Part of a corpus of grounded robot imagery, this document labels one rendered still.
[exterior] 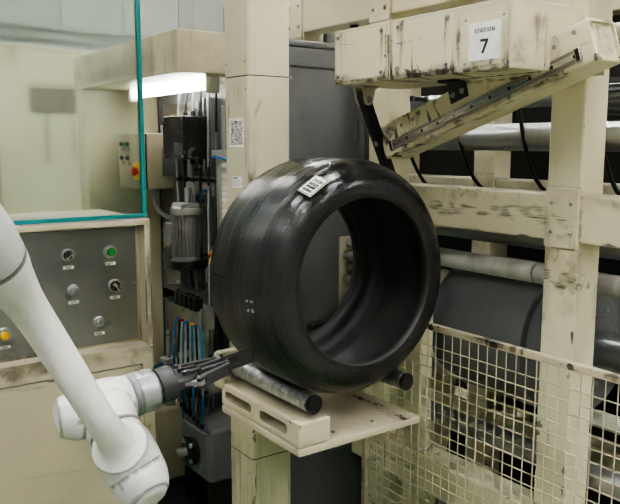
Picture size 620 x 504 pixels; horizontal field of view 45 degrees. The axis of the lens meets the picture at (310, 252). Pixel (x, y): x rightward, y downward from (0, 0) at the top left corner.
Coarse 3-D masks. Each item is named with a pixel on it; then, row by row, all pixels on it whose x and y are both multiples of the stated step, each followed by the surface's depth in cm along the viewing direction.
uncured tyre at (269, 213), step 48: (240, 192) 178; (288, 192) 162; (336, 192) 163; (384, 192) 171; (240, 240) 165; (288, 240) 158; (384, 240) 204; (432, 240) 182; (240, 288) 163; (288, 288) 159; (384, 288) 205; (432, 288) 184; (240, 336) 170; (288, 336) 161; (336, 336) 202; (384, 336) 196; (336, 384) 171
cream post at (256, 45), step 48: (240, 0) 190; (288, 0) 195; (240, 48) 192; (288, 48) 196; (240, 96) 194; (288, 96) 198; (288, 144) 200; (240, 432) 209; (240, 480) 212; (288, 480) 213
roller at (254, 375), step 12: (240, 372) 190; (252, 372) 187; (264, 372) 184; (252, 384) 188; (264, 384) 181; (276, 384) 177; (288, 384) 175; (276, 396) 178; (288, 396) 173; (300, 396) 169; (312, 396) 167; (300, 408) 170; (312, 408) 167
